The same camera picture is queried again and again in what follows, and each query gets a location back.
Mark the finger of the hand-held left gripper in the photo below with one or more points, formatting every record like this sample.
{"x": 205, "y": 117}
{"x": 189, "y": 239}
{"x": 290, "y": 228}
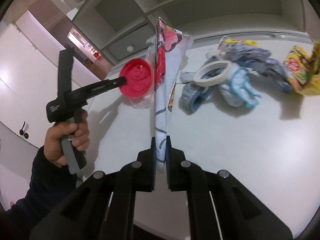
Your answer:
{"x": 105, "y": 85}

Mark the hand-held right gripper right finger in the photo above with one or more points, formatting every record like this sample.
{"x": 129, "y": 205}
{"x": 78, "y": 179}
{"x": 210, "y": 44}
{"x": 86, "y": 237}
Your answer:
{"x": 168, "y": 160}

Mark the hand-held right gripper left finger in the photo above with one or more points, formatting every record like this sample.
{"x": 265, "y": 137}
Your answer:
{"x": 152, "y": 160}

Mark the red plastic lid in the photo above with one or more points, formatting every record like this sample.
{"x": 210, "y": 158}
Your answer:
{"x": 136, "y": 80}

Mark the white pink printed wrapper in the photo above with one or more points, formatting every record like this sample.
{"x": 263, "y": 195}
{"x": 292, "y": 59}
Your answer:
{"x": 162, "y": 100}

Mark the person's left forearm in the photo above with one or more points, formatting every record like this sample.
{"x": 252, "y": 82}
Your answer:
{"x": 45, "y": 187}

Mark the person's left hand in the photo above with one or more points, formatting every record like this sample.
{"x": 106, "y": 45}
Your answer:
{"x": 53, "y": 142}

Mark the white wardrobe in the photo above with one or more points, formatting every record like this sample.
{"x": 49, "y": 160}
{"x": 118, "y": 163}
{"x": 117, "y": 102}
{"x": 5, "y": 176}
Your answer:
{"x": 30, "y": 67}

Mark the grey drawer with white knob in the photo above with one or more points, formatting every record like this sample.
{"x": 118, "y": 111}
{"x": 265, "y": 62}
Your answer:
{"x": 125, "y": 40}

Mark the blue knitted sock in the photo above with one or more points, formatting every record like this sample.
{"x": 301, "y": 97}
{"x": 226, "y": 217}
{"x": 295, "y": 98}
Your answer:
{"x": 192, "y": 100}

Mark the white tape roll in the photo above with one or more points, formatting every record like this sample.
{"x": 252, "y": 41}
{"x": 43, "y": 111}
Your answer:
{"x": 212, "y": 82}

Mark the white sock with blue trim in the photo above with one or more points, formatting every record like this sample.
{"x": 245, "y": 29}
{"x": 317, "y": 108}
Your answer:
{"x": 232, "y": 92}

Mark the grey shelf unit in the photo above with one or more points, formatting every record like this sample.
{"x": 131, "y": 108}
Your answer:
{"x": 200, "y": 2}

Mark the crumpled blue grey wrapper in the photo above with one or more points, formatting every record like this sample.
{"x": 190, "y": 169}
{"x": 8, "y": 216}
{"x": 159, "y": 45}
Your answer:
{"x": 270, "y": 67}

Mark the yellow snack bag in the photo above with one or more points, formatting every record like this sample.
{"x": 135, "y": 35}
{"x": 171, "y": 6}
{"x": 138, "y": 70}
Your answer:
{"x": 297, "y": 75}

